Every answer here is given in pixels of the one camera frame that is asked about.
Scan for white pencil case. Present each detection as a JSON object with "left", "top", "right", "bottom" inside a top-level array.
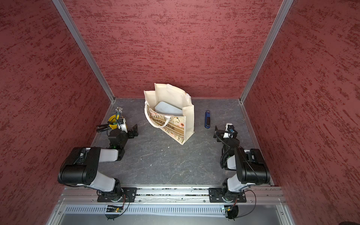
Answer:
[{"left": 155, "top": 101, "right": 183, "bottom": 116}]

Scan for printed canvas tote bag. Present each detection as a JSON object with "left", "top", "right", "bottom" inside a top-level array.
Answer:
[{"left": 143, "top": 83, "right": 195, "bottom": 145}]

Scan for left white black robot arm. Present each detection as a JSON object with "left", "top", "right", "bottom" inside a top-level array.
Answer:
[{"left": 58, "top": 125, "right": 138, "bottom": 203}]

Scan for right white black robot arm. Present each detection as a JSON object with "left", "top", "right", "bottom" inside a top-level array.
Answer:
[{"left": 213, "top": 124, "right": 271, "bottom": 202}]

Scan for yellow pen cup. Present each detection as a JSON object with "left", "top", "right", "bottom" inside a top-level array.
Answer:
[{"left": 108, "top": 107, "right": 122, "bottom": 129}]

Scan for black scissors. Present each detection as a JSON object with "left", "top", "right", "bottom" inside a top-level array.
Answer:
[{"left": 96, "top": 123, "right": 118, "bottom": 133}]

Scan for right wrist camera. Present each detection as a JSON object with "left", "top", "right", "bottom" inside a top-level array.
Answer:
[{"left": 223, "top": 123, "right": 238, "bottom": 138}]

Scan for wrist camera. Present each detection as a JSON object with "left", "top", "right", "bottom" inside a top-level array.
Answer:
[
  {"left": 117, "top": 117, "right": 128, "bottom": 133},
  {"left": 223, "top": 123, "right": 238, "bottom": 138}
]

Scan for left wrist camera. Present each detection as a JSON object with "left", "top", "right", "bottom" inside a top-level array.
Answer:
[{"left": 117, "top": 117, "right": 128, "bottom": 133}]

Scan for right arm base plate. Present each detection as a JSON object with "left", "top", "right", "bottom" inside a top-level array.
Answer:
[{"left": 208, "top": 187, "right": 247, "bottom": 203}]

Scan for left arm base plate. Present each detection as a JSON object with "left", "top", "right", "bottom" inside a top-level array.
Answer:
[{"left": 97, "top": 187, "right": 138, "bottom": 203}]

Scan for aluminium mounting rail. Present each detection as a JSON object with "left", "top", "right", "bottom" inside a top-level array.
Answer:
[{"left": 57, "top": 186, "right": 287, "bottom": 205}]

